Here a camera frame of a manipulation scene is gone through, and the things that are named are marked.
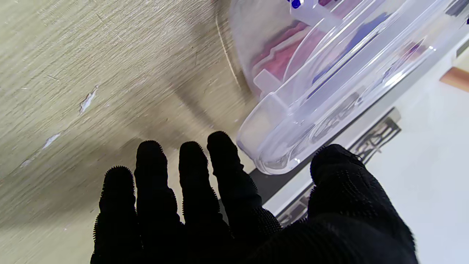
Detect white paper scrap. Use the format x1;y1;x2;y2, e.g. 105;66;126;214
80;86;99;113
42;133;61;149

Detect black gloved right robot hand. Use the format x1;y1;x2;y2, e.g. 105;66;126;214
91;131;418;264

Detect raw bacon slices stack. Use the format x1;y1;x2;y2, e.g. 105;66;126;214
253;20;330;87

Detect clear plastic container blue tape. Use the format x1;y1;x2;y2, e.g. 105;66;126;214
229;0;469;175

